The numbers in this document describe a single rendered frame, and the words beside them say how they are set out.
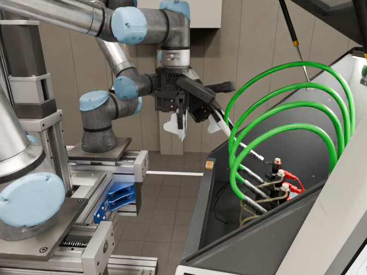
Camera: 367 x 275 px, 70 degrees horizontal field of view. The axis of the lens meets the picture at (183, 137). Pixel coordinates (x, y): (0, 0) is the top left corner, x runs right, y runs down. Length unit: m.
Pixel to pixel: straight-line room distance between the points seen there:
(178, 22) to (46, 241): 0.61
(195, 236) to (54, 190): 0.42
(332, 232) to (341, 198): 0.06
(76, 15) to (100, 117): 0.51
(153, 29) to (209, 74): 2.67
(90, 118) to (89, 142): 0.10
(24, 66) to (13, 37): 0.08
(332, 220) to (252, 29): 2.91
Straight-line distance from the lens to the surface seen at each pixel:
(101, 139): 1.13
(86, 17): 0.70
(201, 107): 0.85
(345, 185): 0.50
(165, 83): 0.72
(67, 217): 0.80
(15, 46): 0.91
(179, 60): 0.68
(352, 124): 0.92
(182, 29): 0.68
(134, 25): 0.61
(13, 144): 0.55
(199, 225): 0.85
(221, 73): 3.28
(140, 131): 3.57
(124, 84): 0.86
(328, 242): 0.51
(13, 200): 0.56
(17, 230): 0.76
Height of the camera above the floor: 1.50
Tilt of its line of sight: 22 degrees down
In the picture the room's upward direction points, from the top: straight up
